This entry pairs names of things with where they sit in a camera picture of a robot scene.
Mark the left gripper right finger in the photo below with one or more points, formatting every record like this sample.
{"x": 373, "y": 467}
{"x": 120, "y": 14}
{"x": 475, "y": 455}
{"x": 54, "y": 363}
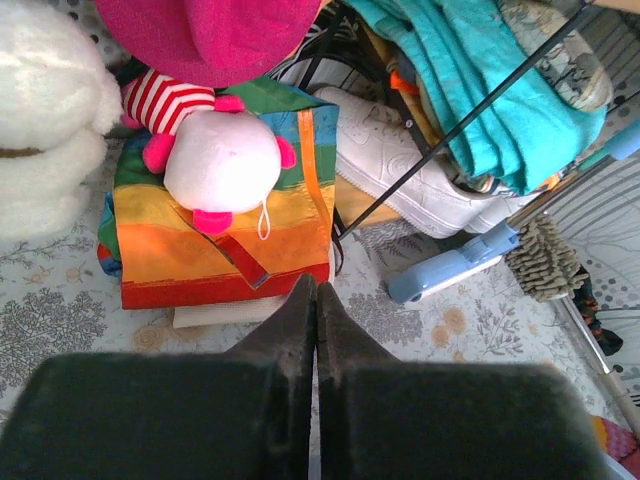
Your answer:
{"x": 384, "y": 418}

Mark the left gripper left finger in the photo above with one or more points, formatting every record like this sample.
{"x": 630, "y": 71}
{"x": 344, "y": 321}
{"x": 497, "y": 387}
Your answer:
{"x": 241, "y": 414}

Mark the blue floor mop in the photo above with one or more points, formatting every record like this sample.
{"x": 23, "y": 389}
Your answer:
{"x": 487, "y": 249}

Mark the rainbow striped bag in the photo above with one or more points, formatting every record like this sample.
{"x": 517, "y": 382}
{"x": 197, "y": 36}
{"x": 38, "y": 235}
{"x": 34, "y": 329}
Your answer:
{"x": 148, "y": 242}

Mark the magenta fabric bag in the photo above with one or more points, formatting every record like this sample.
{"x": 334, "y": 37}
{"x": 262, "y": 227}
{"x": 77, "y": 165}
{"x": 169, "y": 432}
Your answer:
{"x": 210, "y": 43}

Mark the grey chenille duster mop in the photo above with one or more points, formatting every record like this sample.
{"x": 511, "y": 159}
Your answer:
{"x": 548, "y": 270}

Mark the dark folded umbrella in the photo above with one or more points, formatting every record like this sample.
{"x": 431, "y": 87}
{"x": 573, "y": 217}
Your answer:
{"x": 585, "y": 301}

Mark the pink round plush doll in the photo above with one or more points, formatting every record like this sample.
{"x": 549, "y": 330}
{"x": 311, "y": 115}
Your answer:
{"x": 217, "y": 159}

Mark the white sneakers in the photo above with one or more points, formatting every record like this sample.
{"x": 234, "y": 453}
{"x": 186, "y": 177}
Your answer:
{"x": 374, "y": 150}

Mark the teal folded cloth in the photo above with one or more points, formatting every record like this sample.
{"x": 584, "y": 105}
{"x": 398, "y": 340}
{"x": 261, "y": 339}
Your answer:
{"x": 462, "y": 51}

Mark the white fluffy plush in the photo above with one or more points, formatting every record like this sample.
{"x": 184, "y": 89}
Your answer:
{"x": 58, "y": 103}

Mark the patterned grey slipper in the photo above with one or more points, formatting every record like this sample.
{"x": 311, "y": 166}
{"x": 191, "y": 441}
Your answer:
{"x": 571, "y": 67}

